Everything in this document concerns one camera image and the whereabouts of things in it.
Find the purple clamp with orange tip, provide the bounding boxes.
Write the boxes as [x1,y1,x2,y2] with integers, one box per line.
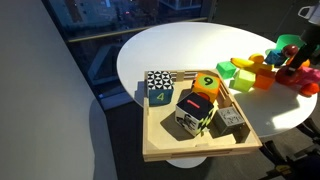
[259,139,301,178]

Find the pink cube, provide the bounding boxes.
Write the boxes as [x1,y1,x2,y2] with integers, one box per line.
[297,65,320,86]

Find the green cube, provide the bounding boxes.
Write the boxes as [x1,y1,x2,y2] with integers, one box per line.
[215,60,238,81]

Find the white table pedestal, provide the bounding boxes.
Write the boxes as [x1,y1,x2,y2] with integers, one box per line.
[165,155,208,170]

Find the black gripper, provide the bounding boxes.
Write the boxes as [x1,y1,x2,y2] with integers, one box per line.
[287,23,320,73]

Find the orange cube with number nine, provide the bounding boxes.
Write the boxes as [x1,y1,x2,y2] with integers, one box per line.
[190,72,222,103]

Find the toy orange fruit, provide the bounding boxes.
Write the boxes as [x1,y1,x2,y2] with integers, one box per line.
[285,54,311,70]

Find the dark red toy plum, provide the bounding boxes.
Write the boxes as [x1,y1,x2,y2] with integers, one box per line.
[281,44,300,59]

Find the black cube with red stripe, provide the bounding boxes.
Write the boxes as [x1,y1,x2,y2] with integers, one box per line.
[174,91,216,138]

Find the checkered cube with number four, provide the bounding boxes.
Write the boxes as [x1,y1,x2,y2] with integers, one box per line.
[146,70,175,108]

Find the grey printed cube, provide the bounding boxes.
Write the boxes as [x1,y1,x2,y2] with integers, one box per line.
[212,105,247,137]

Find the wooden tray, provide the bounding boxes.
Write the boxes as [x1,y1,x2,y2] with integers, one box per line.
[141,68,264,164]

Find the plain orange cube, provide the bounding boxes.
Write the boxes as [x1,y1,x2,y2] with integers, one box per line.
[252,68,277,91]

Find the red toy apple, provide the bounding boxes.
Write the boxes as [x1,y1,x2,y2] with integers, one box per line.
[274,65,303,88]

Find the yellow-green cube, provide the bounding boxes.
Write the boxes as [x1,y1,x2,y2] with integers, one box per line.
[231,68,257,93]

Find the small yellow toy lemon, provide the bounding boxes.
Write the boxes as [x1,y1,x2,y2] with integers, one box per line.
[247,52,266,65]

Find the window handrail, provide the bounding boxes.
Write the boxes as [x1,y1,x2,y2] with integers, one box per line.
[66,15,215,44]

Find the green plastic bowl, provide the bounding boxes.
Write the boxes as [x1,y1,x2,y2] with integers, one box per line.
[265,33,307,56]

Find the teal cube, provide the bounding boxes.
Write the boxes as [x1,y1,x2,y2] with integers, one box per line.
[264,48,288,67]

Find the yellow toy banana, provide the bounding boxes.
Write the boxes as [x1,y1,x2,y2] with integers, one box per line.
[230,56,256,70]

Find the small orange ball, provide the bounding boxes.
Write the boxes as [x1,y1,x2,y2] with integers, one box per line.
[298,81,320,99]

